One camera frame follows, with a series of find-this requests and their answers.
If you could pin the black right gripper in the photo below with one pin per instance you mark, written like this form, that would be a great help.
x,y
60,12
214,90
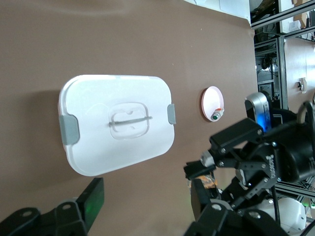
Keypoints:
x,y
290,147

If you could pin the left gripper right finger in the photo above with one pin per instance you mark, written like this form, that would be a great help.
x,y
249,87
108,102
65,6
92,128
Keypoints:
x,y
216,221

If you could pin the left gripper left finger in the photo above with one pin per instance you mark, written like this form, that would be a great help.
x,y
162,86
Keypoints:
x,y
61,216

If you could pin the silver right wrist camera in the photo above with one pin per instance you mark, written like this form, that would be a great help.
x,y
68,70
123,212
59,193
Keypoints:
x,y
258,108

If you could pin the brown table cover mat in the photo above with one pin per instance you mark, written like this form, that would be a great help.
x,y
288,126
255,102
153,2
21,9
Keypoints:
x,y
98,37

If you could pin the white lidded storage box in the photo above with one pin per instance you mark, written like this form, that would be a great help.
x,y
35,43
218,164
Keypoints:
x,y
98,103

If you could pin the pink round plate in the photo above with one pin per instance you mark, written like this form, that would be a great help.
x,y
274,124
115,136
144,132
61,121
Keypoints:
x,y
211,98

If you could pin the aluminium frame rack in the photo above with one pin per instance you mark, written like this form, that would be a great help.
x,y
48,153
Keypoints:
x,y
280,61

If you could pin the green button switch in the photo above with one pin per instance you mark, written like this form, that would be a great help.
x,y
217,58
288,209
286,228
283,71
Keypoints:
x,y
216,115

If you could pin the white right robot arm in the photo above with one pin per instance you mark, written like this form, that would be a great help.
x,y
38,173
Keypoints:
x,y
290,214

